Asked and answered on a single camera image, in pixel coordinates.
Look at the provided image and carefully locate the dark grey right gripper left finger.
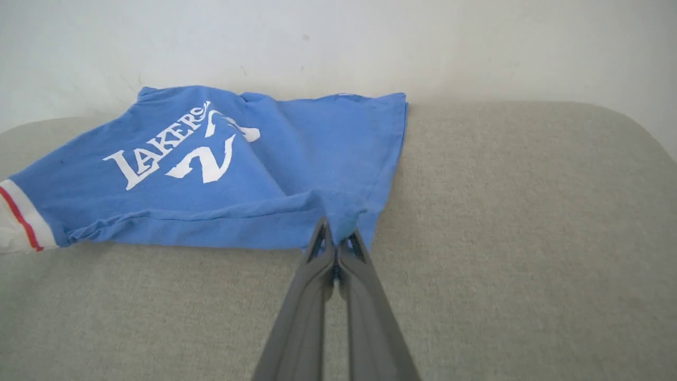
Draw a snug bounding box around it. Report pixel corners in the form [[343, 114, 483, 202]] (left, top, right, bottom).
[[252, 216, 337, 381]]

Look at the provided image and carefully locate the blue Lakers jersey shirt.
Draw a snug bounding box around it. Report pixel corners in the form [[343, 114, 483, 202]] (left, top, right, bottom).
[[0, 85, 409, 254]]

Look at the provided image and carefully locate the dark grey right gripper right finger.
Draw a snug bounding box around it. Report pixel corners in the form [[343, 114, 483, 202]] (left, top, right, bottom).
[[336, 229, 422, 381]]

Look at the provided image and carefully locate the light grey fabric sofa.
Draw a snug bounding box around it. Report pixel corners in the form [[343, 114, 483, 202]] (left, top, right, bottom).
[[0, 102, 677, 381]]

